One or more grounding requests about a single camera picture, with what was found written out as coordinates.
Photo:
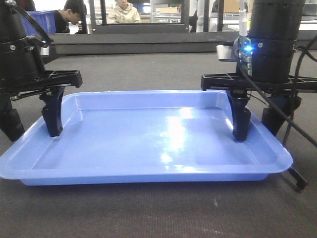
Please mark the blue plastic tray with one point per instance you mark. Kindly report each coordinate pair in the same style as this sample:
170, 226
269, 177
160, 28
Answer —
144, 136

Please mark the person in beige jacket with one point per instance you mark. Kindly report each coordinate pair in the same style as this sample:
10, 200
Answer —
123, 13

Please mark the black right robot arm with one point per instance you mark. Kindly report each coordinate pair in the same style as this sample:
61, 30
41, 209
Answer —
276, 20

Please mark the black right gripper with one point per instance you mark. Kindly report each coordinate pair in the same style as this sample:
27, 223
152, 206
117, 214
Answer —
262, 81

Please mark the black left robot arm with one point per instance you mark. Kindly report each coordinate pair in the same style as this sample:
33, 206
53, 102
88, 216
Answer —
12, 29

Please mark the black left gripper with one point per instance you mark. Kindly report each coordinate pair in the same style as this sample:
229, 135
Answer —
22, 70

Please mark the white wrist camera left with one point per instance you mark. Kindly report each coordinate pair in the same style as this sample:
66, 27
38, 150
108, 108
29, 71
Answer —
45, 51

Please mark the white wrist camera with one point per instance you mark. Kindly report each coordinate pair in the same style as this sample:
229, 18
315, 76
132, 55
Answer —
45, 51
225, 52

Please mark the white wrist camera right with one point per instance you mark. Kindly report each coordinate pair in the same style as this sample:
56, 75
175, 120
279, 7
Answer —
225, 52

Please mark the person with black hair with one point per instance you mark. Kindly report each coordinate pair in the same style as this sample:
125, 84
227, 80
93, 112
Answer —
73, 12

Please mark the dark blue plastic crate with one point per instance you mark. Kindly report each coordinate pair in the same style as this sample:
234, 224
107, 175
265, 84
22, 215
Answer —
44, 18

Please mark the black table edge rail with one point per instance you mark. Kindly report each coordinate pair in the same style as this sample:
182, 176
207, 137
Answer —
99, 44

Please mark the green circuit board blue led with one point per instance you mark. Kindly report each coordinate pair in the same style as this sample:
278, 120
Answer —
245, 53

